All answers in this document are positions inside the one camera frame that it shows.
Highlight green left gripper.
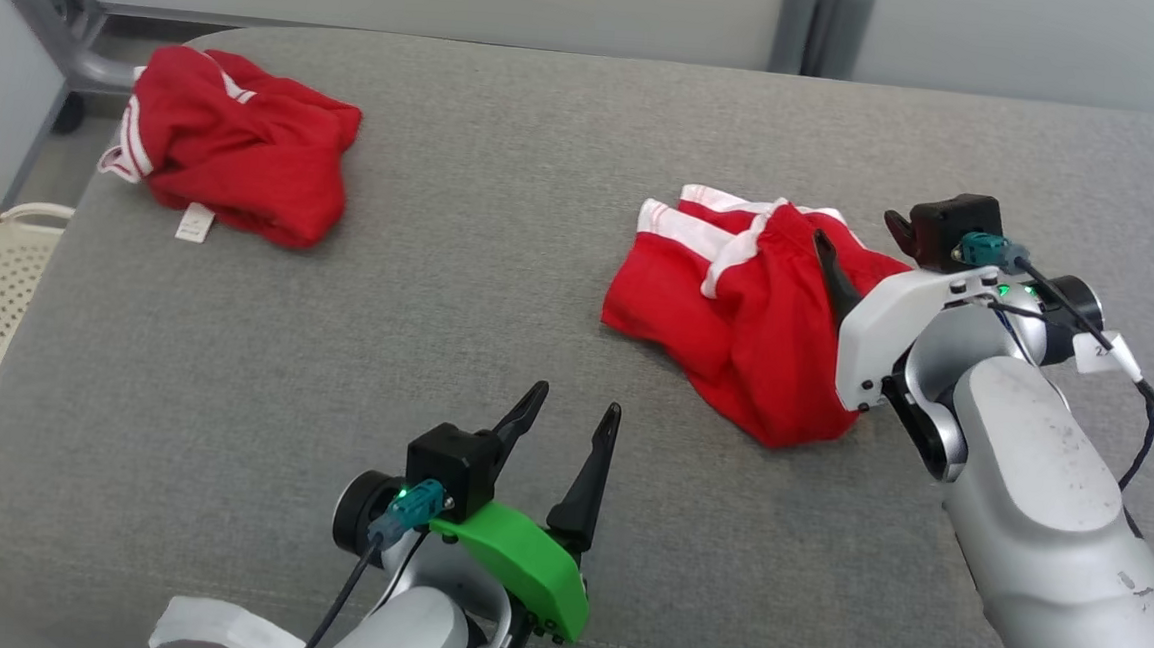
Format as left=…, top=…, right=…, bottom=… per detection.
left=423, top=374, right=624, bottom=647

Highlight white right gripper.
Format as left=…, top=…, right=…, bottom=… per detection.
left=801, top=206, right=1040, bottom=425

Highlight red shorts with white stripes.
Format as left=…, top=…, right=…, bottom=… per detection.
left=593, top=179, right=916, bottom=457

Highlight red basketball jersey white sleeves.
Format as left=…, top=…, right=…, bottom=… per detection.
left=93, top=40, right=367, bottom=253

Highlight black caster wheel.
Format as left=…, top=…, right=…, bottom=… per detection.
left=51, top=92, right=88, bottom=137

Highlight teal right camera connector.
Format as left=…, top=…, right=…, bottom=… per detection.
left=953, top=230, right=1034, bottom=278

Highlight teal camera connector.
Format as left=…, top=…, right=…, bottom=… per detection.
left=953, top=230, right=1034, bottom=278
left=368, top=477, right=448, bottom=557

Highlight teal left camera connector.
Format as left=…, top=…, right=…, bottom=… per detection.
left=368, top=477, right=448, bottom=557

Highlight grey partition post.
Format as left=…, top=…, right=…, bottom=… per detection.
left=768, top=0, right=821, bottom=76
left=821, top=0, right=878, bottom=81

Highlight black left camera cable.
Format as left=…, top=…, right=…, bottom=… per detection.
left=305, top=533, right=387, bottom=648

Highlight white tag on right cable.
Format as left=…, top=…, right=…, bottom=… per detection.
left=1072, top=329, right=1145, bottom=382

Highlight white tape on left cable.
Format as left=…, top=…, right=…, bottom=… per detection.
left=148, top=594, right=310, bottom=648

